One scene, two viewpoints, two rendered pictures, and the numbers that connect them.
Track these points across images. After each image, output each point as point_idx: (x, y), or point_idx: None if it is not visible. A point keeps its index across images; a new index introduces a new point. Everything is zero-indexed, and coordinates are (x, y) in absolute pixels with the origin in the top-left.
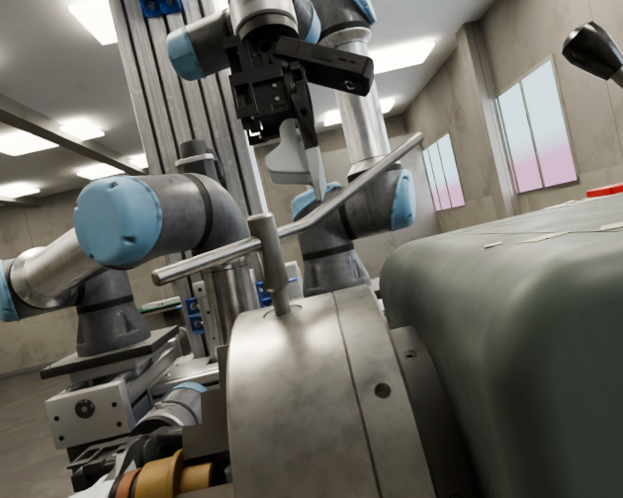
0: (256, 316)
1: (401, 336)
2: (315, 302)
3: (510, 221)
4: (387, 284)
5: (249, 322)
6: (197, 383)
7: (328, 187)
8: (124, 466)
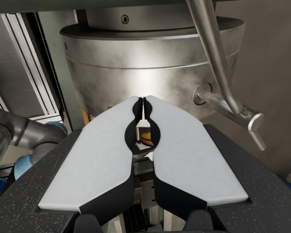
0: (199, 108)
1: (186, 15)
2: (203, 74)
3: None
4: (34, 8)
5: (204, 110)
6: (19, 175)
7: None
8: (149, 148)
